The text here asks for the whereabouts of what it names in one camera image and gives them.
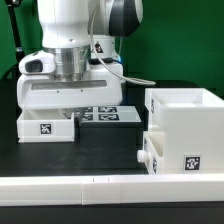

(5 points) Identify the white front drawer box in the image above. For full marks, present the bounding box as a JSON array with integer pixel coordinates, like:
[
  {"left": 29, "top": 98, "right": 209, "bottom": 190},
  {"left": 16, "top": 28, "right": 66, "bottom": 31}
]
[{"left": 137, "top": 131, "right": 165, "bottom": 175}]

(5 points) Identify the white drawer cabinet frame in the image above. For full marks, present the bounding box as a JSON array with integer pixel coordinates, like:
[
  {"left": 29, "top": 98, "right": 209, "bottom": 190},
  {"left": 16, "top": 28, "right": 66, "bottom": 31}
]
[{"left": 145, "top": 88, "right": 224, "bottom": 174}]

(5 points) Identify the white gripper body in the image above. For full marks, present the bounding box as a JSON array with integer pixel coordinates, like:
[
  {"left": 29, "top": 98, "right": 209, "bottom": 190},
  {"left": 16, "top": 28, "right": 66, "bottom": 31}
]
[{"left": 17, "top": 65, "right": 123, "bottom": 110}]

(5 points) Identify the white front rail wall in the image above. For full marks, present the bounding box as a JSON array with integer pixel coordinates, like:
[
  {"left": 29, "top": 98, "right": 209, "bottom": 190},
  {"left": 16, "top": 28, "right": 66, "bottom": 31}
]
[{"left": 0, "top": 174, "right": 224, "bottom": 206}]

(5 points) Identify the white drawer box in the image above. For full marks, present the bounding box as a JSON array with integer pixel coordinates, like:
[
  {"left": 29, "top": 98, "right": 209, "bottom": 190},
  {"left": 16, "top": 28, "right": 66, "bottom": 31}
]
[
  {"left": 17, "top": 110, "right": 75, "bottom": 143},
  {"left": 137, "top": 131, "right": 165, "bottom": 175}
]

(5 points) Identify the white marker base plate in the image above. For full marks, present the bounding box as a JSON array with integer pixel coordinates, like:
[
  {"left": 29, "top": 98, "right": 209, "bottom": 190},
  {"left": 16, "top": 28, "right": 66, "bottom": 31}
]
[{"left": 79, "top": 106, "right": 141, "bottom": 124}]

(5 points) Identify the black stand pole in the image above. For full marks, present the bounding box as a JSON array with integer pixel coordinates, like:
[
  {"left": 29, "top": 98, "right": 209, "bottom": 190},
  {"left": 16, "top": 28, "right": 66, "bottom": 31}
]
[{"left": 2, "top": 0, "right": 25, "bottom": 80}]

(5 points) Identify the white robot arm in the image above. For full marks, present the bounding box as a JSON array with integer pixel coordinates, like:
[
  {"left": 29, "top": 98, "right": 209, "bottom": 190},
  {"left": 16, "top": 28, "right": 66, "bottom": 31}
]
[{"left": 17, "top": 0, "right": 143, "bottom": 119}]

